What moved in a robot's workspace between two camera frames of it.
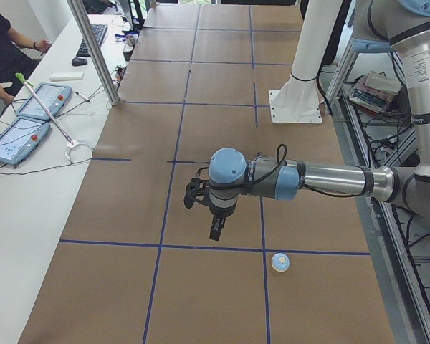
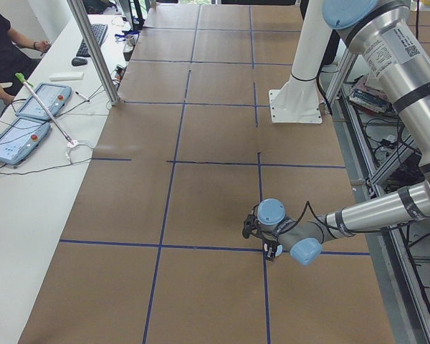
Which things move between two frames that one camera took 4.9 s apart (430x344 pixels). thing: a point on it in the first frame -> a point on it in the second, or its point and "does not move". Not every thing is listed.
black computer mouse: x=78 y=61 does not move
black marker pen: x=82 y=96 does not move
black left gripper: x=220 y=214 -> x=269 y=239
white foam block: x=67 y=77 does not move
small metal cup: x=130 y=43 does not move
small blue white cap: x=280 y=262 -> x=279 y=250
